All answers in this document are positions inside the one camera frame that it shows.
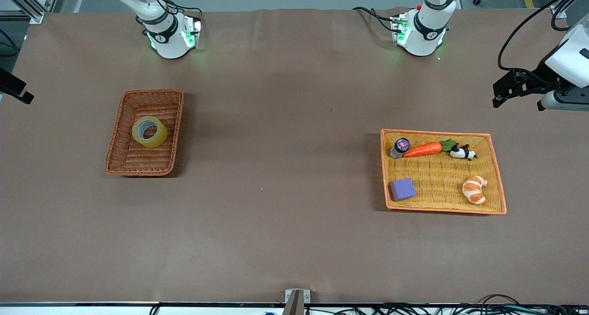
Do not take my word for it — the toy panda figure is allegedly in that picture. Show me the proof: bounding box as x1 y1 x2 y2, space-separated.
449 144 477 161

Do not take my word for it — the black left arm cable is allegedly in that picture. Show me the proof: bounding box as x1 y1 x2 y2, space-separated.
498 0 589 71

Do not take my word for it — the brown wicker basket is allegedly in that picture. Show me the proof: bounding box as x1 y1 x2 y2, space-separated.
104 89 185 177

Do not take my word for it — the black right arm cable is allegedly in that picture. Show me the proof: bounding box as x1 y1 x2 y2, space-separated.
140 0 204 26

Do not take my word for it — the aluminium frame post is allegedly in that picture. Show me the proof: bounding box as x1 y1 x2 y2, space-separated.
0 0 45 24
549 0 581 19

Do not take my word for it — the brown table mat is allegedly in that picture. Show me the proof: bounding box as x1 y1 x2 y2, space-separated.
0 7 589 305

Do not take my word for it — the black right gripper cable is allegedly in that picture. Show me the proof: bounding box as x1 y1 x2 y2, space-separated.
0 29 21 58

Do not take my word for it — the black cable bundle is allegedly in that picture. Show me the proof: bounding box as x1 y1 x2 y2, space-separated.
304 294 589 315

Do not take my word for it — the metal bracket on table edge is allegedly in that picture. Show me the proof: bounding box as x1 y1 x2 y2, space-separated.
284 289 311 315

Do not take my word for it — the yellow wicker basket orange rim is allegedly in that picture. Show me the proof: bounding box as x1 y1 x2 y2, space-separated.
380 128 508 215

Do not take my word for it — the toy croissant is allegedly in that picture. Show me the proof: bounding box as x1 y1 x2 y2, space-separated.
462 175 488 205

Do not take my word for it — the toy orange carrot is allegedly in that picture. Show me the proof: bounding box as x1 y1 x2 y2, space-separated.
403 139 458 158

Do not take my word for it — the yellowish clear tape roll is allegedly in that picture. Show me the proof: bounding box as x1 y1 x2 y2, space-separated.
132 116 168 149

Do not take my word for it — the black cable at arm base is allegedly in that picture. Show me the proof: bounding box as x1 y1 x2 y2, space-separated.
352 6 402 33

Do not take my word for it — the purple foam cube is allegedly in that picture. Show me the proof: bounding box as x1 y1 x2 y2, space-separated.
390 177 416 202

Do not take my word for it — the small jar with printed lid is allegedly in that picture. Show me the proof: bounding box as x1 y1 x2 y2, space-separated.
390 138 410 159

